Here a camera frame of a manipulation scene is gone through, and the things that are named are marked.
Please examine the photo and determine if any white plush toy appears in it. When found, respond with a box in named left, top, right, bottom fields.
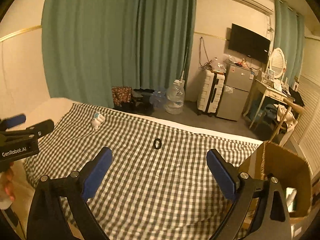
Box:
left=92, top=112, right=106, bottom=130

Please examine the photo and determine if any green curtain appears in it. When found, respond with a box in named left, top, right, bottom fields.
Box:
left=274, top=0, right=305, bottom=86
left=41, top=0, right=196, bottom=107

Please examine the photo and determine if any white dressing table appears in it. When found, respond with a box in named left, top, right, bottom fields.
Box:
left=243, top=80, right=295, bottom=129

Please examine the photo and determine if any white vanity mirror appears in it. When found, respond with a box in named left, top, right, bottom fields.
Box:
left=267, top=48, right=286, bottom=79

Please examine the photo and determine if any grey mini fridge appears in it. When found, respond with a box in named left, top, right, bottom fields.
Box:
left=216, top=63, right=254, bottom=121

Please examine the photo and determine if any brown patterned bag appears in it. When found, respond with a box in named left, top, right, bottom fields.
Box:
left=112, top=86, right=132, bottom=106

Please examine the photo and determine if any large clear water bottle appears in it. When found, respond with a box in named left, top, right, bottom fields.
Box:
left=165, top=80, right=185, bottom=115

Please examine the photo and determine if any black wall television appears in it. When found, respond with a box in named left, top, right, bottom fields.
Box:
left=228, top=23, right=271, bottom=64

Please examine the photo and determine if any person's left hand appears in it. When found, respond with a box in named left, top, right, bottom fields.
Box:
left=1, top=162, right=16, bottom=202

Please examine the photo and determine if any brown cardboard box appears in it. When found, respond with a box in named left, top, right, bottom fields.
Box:
left=238, top=141, right=311, bottom=217

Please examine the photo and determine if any black bag on floor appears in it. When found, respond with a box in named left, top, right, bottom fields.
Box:
left=113, top=89, right=166, bottom=116

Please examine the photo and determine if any wooden chair with clothes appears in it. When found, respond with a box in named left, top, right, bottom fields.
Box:
left=261, top=98, right=305, bottom=146

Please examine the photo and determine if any white suitcase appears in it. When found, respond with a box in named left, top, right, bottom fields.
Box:
left=197, top=69, right=225, bottom=116

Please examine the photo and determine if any gingham checked bedsheet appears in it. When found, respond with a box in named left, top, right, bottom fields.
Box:
left=24, top=99, right=260, bottom=239

